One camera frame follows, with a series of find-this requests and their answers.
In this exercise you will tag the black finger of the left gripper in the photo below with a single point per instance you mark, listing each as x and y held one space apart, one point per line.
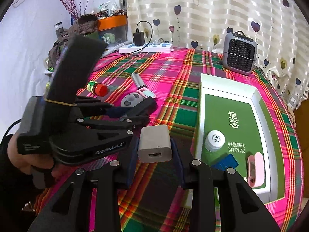
106 123
90 107

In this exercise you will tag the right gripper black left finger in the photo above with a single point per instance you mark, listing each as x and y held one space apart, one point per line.
70 208

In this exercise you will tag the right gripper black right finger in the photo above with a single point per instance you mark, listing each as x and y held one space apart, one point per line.
220 192

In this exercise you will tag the white panda gadget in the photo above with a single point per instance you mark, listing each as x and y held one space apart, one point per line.
131 100

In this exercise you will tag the red cap brown bottle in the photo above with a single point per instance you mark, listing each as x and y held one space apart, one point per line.
97 88

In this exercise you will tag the pink clip gadget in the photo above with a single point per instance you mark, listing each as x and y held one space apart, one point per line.
145 93

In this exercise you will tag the white usb charger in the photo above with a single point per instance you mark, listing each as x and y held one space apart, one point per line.
154 144

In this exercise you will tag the blue usb stick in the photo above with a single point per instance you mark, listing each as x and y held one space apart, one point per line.
228 161

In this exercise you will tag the small white round jar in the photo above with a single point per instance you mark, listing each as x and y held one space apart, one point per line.
214 141

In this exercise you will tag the left hand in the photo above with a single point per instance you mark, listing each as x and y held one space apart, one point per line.
25 162

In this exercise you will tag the white power strip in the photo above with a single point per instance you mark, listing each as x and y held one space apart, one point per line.
151 48

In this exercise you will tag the green box lid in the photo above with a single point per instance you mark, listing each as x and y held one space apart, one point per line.
93 35

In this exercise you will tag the black power adapter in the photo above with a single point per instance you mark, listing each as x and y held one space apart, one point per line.
138 38

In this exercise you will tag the green cardboard box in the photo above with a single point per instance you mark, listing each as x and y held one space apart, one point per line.
240 113

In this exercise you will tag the plaid tablecloth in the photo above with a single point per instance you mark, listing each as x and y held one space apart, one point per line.
154 201

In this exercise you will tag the orange lid storage bin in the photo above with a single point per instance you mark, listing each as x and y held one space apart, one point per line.
113 30

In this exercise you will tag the brown cloth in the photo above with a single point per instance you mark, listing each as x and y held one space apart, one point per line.
83 25

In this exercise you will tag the dark glass jar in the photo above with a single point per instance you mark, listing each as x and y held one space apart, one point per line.
58 30

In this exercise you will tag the heart pattern curtain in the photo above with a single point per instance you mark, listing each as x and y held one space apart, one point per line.
277 26

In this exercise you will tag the grey mini heater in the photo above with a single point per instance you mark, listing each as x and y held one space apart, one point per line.
239 53

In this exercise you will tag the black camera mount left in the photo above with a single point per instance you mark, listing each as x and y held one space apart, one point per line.
73 69

